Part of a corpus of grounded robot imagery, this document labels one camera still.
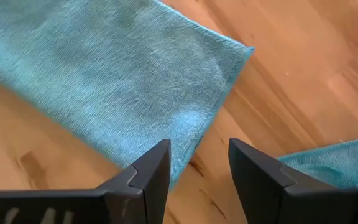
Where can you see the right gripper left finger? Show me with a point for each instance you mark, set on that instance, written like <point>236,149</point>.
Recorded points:
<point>129,202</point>

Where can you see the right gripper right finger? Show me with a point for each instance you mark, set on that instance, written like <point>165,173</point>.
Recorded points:
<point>275,202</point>

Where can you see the blue microfiber towel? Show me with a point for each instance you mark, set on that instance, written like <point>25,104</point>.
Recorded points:
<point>120,77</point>
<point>331,161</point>

